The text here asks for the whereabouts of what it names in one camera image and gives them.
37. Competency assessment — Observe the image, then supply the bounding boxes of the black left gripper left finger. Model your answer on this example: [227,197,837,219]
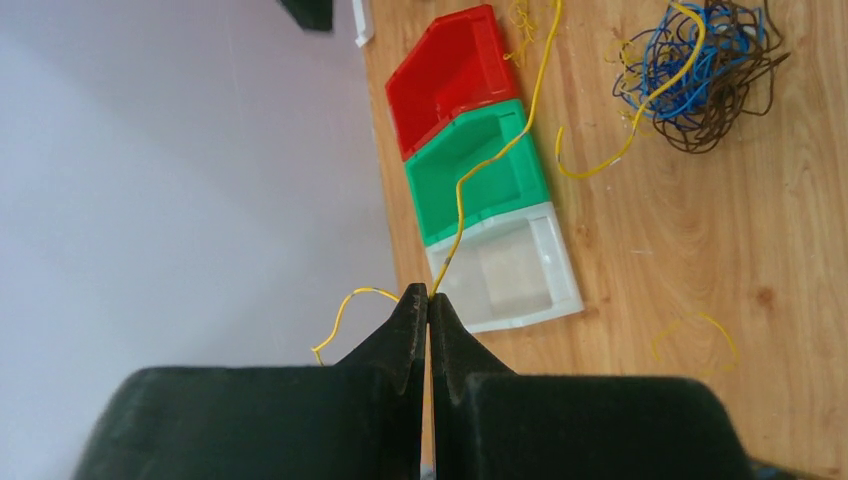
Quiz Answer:
[73,284,428,479]

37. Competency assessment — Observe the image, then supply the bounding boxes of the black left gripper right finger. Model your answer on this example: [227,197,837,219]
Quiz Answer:
[428,294,753,479]

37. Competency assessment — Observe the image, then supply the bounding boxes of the yellow cable piece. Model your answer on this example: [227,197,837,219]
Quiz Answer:
[311,0,566,367]

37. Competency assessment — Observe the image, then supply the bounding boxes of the brown cable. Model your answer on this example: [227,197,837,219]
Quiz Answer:
[635,0,792,155]

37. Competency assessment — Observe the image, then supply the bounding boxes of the white translucent plastic bin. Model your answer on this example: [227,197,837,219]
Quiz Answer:
[437,201,585,333]

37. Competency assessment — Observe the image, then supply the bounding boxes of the green plastic bin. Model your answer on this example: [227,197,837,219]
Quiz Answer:
[405,99,550,247]

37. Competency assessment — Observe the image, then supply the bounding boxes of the red plastic bin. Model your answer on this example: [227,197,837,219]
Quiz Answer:
[385,4,520,161]

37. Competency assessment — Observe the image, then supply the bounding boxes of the yellow cable scraps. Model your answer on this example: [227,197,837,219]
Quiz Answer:
[503,0,542,69]

